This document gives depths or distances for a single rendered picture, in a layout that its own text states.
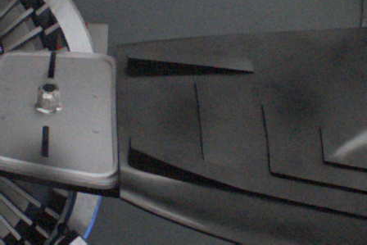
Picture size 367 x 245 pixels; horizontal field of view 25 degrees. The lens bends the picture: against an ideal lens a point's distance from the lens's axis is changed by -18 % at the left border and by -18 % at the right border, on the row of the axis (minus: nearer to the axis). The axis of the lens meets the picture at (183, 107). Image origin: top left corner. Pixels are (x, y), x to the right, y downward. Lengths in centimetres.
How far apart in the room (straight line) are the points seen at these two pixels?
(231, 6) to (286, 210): 83
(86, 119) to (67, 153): 3
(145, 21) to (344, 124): 79
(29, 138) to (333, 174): 12
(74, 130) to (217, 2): 80
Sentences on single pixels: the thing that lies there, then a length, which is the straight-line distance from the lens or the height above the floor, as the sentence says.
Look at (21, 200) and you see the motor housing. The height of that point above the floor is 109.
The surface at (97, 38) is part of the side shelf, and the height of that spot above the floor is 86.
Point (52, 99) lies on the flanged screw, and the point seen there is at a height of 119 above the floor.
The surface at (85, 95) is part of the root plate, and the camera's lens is 37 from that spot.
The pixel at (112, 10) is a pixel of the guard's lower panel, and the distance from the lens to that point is 114.
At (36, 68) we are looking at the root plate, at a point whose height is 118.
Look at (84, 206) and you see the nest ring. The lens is 54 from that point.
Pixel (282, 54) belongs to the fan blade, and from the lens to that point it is 41.
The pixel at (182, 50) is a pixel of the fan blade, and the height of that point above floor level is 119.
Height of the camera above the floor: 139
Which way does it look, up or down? 33 degrees down
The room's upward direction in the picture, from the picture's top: 11 degrees clockwise
